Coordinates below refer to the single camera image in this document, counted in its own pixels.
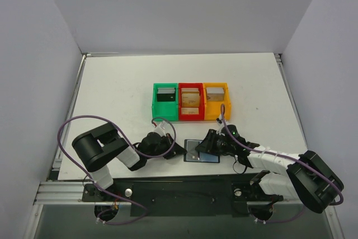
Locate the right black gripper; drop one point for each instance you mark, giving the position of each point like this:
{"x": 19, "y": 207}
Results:
{"x": 212, "y": 142}

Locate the orange plastic bin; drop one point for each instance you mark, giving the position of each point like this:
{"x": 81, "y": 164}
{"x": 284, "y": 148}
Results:
{"x": 212, "y": 109}

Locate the black leather card holder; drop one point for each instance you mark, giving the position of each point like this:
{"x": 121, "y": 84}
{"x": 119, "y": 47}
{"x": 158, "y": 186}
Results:
{"x": 186, "y": 152}

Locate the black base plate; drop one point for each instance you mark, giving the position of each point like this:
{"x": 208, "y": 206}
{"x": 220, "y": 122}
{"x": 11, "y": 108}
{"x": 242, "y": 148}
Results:
{"x": 192, "y": 196}

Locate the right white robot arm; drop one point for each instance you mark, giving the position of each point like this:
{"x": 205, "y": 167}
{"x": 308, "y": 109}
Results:
{"x": 302, "y": 176}

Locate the green plastic bin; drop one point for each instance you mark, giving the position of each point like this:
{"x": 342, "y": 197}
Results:
{"x": 167, "y": 110}

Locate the dark grey credit card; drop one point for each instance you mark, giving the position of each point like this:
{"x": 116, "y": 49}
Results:
{"x": 192, "y": 154}

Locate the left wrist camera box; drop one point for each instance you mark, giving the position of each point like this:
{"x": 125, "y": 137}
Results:
{"x": 160, "y": 128}

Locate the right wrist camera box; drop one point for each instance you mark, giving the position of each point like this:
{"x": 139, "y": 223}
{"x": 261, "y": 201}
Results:
{"x": 219, "y": 120}

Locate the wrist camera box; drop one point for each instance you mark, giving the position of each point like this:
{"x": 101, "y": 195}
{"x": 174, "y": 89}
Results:
{"x": 219, "y": 120}
{"x": 160, "y": 128}

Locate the black card stack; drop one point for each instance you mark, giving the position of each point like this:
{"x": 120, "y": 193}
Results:
{"x": 166, "y": 94}

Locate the blue credit card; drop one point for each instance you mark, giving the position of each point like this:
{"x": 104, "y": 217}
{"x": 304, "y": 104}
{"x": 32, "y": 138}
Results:
{"x": 208, "y": 158}

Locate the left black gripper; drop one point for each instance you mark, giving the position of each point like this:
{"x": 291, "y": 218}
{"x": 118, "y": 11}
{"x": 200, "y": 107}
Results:
{"x": 170, "y": 147}

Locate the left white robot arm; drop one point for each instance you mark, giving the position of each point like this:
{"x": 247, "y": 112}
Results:
{"x": 97, "y": 147}

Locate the aluminium frame rail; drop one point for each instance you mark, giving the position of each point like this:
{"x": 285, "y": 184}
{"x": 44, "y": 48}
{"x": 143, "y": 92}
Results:
{"x": 53, "y": 191}

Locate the red plastic bin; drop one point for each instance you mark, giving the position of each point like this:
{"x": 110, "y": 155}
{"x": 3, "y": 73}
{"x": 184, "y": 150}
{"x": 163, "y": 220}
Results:
{"x": 196, "y": 117}

